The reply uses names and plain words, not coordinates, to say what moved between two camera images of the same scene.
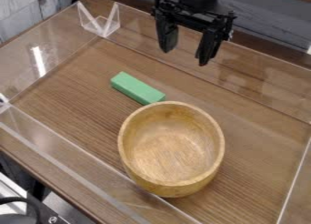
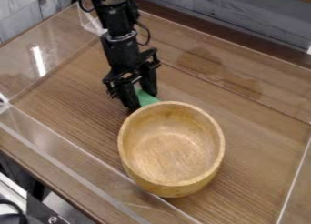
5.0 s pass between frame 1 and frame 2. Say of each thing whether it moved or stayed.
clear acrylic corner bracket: stayed
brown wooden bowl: stayed
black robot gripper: moved
